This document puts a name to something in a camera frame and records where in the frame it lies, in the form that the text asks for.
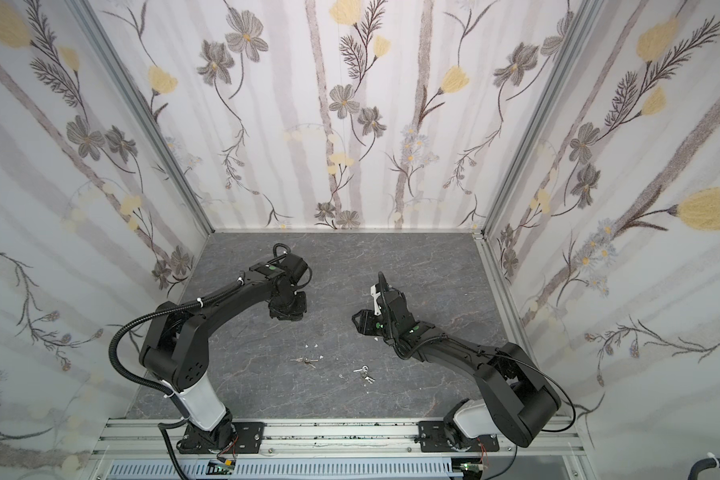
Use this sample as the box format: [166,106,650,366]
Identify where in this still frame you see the aluminium mounting rail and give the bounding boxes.
[89,418,586,460]

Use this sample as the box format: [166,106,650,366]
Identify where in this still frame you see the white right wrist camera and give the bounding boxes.
[371,285,382,317]

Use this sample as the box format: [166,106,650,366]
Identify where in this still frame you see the silver keys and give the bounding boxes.
[292,357,320,368]

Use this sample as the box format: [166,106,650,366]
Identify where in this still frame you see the black cable bottom right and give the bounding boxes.
[686,457,720,480]

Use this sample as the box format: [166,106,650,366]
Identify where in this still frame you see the white slotted cable duct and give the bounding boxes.
[104,458,463,480]

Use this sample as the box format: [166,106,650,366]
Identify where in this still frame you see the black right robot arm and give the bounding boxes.
[351,285,567,448]

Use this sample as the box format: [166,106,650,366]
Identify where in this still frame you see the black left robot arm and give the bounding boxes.
[108,243,311,456]

